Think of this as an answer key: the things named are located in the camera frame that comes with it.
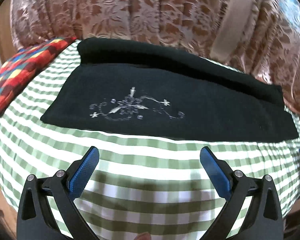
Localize multicolour checkered pillow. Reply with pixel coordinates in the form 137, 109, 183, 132
0, 37, 76, 115

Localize black embroidered pants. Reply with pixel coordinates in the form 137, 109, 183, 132
41, 37, 299, 143

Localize beige curtain tieback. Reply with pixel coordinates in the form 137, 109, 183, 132
210, 0, 254, 63

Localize brown floral curtain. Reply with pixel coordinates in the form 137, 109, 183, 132
10, 0, 300, 113

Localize green white checkered bedsheet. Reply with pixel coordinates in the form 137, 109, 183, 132
0, 39, 300, 240

